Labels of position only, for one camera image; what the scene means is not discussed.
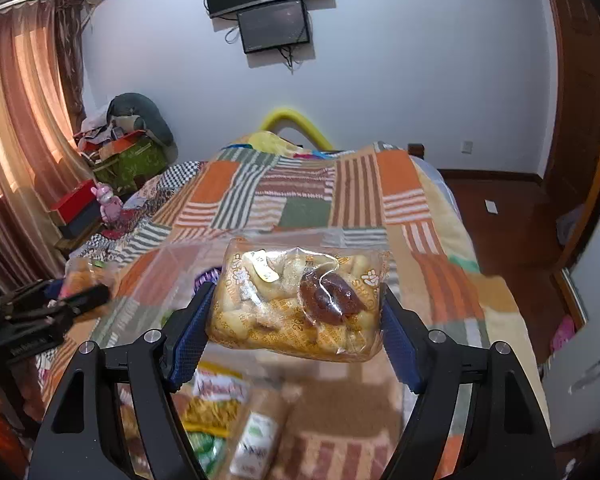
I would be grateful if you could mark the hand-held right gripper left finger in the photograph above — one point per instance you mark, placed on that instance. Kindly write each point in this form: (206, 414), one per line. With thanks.
(187, 345)

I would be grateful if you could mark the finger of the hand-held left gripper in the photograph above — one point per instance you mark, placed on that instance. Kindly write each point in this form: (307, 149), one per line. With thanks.
(87, 297)

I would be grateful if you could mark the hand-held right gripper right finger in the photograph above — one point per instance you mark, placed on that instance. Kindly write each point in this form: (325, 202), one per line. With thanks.
(405, 350)

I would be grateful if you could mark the orange snack bag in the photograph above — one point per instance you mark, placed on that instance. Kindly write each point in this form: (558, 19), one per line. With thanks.
(82, 272)

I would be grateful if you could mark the clear bag of pastries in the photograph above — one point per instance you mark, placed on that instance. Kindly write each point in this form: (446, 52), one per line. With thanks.
(290, 310)

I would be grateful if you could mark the yellow snack packet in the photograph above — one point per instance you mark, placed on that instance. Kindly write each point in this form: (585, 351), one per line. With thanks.
(210, 412)

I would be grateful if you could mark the purple snack packet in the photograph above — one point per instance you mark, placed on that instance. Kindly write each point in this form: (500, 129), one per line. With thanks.
(206, 276)

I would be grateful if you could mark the red box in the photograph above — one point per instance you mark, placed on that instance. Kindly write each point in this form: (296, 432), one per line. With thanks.
(72, 205)

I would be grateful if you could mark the pink toy figure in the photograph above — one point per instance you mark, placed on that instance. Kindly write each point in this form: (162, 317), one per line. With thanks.
(111, 205)

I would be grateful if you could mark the white green snack packet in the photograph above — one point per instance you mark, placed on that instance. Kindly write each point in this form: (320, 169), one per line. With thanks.
(255, 442)

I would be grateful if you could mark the green patterned box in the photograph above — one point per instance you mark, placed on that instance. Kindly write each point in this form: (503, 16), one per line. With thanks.
(130, 165)

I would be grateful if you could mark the checkered black white cloth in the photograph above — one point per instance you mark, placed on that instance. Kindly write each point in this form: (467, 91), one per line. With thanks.
(177, 177)

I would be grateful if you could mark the pink cloth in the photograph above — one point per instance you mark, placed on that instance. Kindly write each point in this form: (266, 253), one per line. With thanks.
(564, 332)

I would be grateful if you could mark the white paper sheet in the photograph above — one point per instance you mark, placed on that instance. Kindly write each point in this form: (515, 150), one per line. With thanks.
(491, 206)

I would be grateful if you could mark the white cabinet panel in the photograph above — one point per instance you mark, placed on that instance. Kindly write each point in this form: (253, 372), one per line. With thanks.
(585, 350)

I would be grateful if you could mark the patchwork striped blanket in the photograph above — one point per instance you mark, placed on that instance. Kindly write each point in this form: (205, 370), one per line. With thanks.
(305, 195)

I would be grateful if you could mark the orange brown curtain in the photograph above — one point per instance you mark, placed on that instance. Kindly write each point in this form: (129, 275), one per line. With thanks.
(20, 110)

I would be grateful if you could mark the yellow foam tube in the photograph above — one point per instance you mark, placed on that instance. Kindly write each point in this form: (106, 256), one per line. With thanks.
(300, 125)

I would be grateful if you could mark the brown wooden door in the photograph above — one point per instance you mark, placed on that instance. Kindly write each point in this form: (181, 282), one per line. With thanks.
(580, 110)

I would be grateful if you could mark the wooden bed post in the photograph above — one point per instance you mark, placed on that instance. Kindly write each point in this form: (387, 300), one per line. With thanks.
(416, 150)

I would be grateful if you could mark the wall socket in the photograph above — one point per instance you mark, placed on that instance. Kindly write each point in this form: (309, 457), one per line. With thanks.
(466, 146)

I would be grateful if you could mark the small black wall monitor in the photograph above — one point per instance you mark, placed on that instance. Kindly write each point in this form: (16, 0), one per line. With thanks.
(275, 25)

